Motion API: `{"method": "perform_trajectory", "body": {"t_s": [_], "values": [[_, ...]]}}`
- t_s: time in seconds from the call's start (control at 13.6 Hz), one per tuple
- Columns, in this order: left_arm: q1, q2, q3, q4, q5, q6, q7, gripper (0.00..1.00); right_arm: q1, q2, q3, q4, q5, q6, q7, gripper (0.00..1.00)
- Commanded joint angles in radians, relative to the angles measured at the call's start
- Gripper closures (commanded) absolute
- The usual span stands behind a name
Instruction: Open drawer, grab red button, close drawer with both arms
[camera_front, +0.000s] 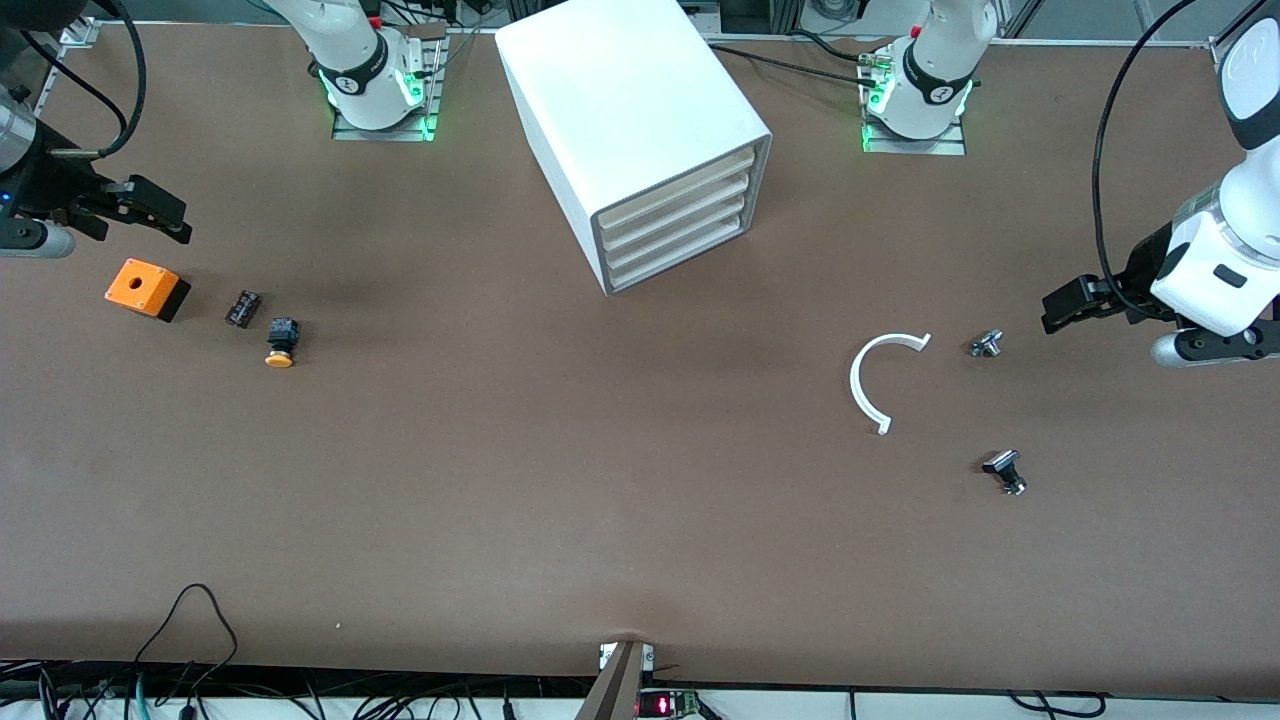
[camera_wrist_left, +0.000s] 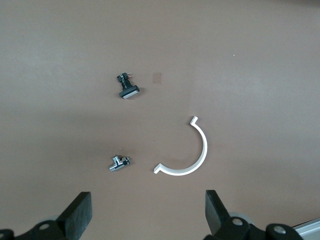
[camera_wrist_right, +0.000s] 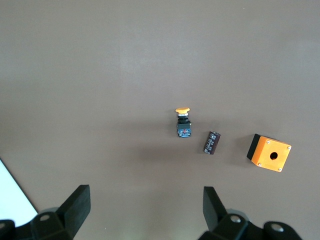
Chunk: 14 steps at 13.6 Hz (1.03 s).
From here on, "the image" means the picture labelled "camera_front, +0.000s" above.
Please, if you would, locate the black silver key switch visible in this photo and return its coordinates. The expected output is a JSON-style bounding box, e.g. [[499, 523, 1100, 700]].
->
[[981, 449, 1028, 497]]

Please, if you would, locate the black cable behind cabinet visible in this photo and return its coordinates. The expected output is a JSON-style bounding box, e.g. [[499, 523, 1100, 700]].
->
[[705, 42, 886, 89]]

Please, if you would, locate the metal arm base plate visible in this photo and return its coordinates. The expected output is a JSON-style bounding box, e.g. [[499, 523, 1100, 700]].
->
[[862, 45, 968, 156], [332, 25, 447, 142]]

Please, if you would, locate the brown camera mount bracket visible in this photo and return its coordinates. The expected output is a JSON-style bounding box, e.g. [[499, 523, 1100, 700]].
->
[[575, 640, 656, 720]]

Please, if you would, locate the looped black cable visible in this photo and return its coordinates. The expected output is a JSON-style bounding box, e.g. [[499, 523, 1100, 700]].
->
[[130, 583, 241, 701]]

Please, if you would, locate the orange black button box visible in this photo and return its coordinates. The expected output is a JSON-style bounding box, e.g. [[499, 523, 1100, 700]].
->
[[104, 258, 191, 323]]

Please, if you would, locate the device with red light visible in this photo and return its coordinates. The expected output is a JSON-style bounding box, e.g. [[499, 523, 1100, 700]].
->
[[638, 688, 701, 719]]

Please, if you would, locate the white curved plastic arc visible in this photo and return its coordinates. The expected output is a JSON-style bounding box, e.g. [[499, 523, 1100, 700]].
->
[[850, 332, 933, 436]]

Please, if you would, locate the yellow push button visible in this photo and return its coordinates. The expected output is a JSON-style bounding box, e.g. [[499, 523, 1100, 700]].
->
[[264, 317, 301, 369]]

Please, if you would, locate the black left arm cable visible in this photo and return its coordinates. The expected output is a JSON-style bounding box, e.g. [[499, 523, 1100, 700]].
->
[[1092, 0, 1201, 321]]

